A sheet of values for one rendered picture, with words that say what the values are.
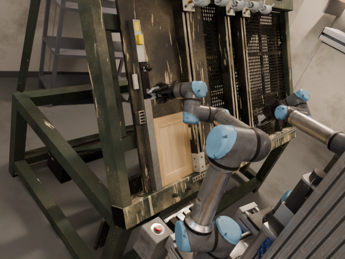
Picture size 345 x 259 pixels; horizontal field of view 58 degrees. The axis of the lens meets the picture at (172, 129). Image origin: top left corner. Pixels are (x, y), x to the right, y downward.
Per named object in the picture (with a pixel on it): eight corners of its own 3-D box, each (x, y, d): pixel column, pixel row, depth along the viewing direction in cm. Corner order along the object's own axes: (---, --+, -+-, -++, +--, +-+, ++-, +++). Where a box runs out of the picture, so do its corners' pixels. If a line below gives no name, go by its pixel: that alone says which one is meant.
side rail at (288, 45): (281, 126, 318) (292, 127, 311) (273, 14, 301) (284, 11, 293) (285, 125, 324) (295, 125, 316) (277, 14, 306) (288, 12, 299)
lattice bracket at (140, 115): (136, 124, 173) (140, 124, 171) (135, 111, 172) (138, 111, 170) (142, 122, 176) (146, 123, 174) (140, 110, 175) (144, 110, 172)
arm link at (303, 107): (291, 126, 168) (285, 108, 172) (306, 127, 173) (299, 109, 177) (302, 119, 161) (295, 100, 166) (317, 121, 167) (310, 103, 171)
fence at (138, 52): (152, 190, 182) (156, 191, 179) (127, 20, 167) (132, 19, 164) (158, 187, 186) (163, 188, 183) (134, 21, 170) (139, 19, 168)
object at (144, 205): (113, 225, 170) (126, 230, 163) (110, 204, 168) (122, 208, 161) (285, 136, 326) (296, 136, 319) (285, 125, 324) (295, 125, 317)
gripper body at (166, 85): (150, 90, 153) (168, 88, 145) (161, 82, 158) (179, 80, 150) (156, 104, 156) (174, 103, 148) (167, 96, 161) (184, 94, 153)
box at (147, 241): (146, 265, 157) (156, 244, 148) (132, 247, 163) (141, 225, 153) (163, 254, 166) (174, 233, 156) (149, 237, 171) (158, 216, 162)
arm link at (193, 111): (208, 125, 140) (210, 101, 141) (185, 122, 136) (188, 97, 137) (200, 126, 147) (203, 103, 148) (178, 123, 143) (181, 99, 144)
